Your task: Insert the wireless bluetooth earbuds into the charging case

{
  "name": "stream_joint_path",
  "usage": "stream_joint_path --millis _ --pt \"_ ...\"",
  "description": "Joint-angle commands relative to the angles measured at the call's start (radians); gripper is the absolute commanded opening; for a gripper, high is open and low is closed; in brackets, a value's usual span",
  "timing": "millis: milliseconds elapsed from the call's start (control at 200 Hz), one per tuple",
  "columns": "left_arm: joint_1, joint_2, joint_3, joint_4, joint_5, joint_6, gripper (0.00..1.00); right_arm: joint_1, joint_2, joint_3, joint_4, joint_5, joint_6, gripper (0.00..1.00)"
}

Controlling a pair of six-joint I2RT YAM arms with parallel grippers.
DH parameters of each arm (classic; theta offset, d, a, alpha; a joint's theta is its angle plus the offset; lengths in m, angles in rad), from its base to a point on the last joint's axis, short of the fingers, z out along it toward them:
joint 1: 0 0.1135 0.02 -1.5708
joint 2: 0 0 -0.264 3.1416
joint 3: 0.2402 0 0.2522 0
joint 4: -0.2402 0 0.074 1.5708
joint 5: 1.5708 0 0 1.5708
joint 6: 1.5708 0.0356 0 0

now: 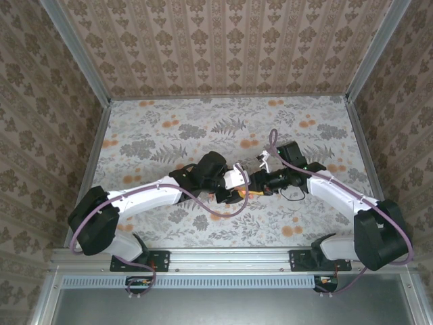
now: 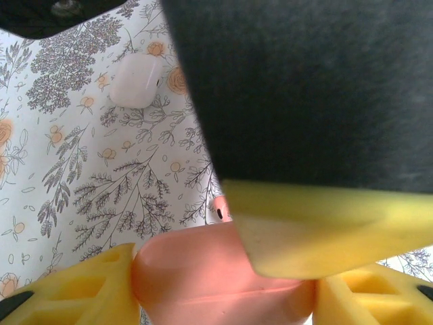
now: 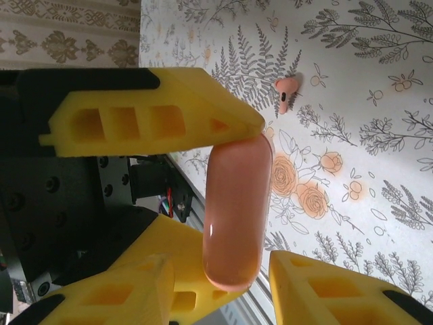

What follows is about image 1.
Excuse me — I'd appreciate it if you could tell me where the aluminium frame post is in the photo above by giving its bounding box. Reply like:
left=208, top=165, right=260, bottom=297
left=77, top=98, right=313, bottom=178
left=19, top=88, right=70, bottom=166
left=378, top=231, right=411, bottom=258
left=39, top=0, right=112, bottom=108
left=345, top=0, right=412, bottom=102

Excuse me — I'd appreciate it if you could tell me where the black cable connector socket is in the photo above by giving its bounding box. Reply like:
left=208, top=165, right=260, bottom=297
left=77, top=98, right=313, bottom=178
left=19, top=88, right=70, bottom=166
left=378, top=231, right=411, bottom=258
left=314, top=274, right=339, bottom=292
left=125, top=276, right=153, bottom=289

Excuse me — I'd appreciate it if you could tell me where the aluminium table rear bar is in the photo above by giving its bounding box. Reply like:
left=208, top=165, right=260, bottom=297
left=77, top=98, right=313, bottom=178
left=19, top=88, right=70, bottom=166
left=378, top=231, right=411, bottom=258
left=110, top=91, right=349, bottom=102

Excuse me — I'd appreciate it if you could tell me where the aluminium table side rail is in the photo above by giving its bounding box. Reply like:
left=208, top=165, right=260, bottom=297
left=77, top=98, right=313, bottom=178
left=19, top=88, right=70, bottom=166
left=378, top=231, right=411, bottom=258
left=344, top=96, right=400, bottom=246
left=66, top=100, right=112, bottom=250

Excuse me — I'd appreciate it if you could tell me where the aluminium frame beam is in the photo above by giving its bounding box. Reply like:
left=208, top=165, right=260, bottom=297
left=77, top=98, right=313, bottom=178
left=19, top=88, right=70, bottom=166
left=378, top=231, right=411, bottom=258
left=50, top=248, right=317, bottom=274

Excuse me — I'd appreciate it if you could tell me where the thin black cable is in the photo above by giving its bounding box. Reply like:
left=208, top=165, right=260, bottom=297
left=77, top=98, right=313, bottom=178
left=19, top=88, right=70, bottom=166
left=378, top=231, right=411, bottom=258
left=279, top=188, right=305, bottom=202

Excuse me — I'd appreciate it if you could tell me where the grey slotted cable duct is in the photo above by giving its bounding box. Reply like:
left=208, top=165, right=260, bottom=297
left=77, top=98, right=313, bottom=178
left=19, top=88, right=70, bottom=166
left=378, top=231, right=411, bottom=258
left=62, top=274, right=319, bottom=289

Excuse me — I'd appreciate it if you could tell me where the grey metal panel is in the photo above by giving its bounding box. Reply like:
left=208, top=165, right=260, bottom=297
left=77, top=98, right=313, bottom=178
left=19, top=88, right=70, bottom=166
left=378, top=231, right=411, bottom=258
left=50, top=287, right=416, bottom=325

